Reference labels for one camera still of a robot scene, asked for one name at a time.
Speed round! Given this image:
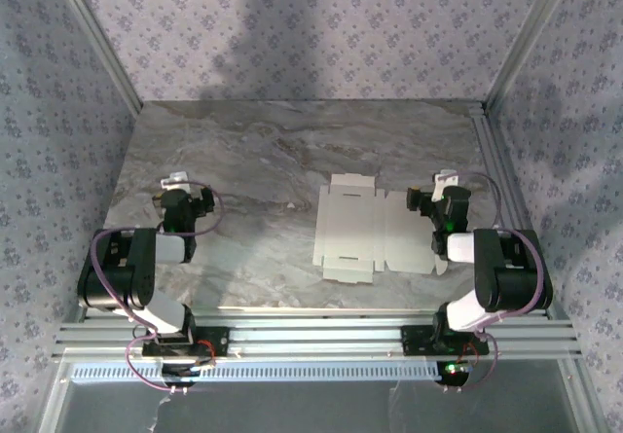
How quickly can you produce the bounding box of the white and yellow paper box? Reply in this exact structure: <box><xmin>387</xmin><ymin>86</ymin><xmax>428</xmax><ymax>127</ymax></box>
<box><xmin>312</xmin><ymin>172</ymin><xmax>448</xmax><ymax>283</ymax></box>

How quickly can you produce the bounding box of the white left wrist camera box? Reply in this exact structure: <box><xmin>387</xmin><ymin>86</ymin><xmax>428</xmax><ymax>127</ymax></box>
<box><xmin>162</xmin><ymin>171</ymin><xmax>191</xmax><ymax>192</ymax></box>

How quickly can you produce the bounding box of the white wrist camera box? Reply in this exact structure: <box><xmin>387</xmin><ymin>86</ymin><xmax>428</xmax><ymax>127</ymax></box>
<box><xmin>162</xmin><ymin>171</ymin><xmax>191</xmax><ymax>192</ymax></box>
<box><xmin>431</xmin><ymin>168</ymin><xmax>459</xmax><ymax>201</ymax></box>

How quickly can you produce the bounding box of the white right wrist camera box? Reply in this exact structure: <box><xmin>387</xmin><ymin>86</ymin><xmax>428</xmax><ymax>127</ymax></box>
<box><xmin>431</xmin><ymin>168</ymin><xmax>459</xmax><ymax>201</ymax></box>

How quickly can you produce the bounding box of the aluminium side rail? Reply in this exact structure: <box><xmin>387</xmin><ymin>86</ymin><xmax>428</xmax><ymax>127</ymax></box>
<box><xmin>466</xmin><ymin>101</ymin><xmax>573</xmax><ymax>322</ymax></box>

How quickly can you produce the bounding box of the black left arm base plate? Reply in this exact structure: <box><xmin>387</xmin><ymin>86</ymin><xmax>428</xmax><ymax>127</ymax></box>
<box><xmin>141</xmin><ymin>326</ymin><xmax>230</xmax><ymax>357</ymax></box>

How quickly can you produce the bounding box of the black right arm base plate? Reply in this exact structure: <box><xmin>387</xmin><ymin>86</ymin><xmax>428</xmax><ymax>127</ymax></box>
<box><xmin>400</xmin><ymin>325</ymin><xmax>490</xmax><ymax>356</ymax></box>

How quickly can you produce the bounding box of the aluminium mounting rail beam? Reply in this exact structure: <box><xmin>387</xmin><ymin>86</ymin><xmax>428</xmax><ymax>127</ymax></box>
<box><xmin>52</xmin><ymin>308</ymin><xmax>583</xmax><ymax>362</ymax></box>

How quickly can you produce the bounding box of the aluminium corner post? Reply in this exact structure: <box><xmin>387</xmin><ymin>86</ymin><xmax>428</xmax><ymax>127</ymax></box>
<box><xmin>484</xmin><ymin>0</ymin><xmax>580</xmax><ymax>108</ymax></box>
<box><xmin>48</xmin><ymin>0</ymin><xmax>145</xmax><ymax>113</ymax></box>

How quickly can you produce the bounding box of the white slotted cable duct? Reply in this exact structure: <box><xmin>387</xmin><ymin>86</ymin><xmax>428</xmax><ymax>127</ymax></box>
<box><xmin>71</xmin><ymin>360</ymin><xmax>439</xmax><ymax>383</ymax></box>

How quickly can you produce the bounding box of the aluminium lower frame bar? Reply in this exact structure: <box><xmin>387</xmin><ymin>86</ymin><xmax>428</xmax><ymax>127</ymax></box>
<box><xmin>559</xmin><ymin>358</ymin><xmax>609</xmax><ymax>433</ymax></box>
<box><xmin>37</xmin><ymin>360</ymin><xmax>74</xmax><ymax>433</ymax></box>

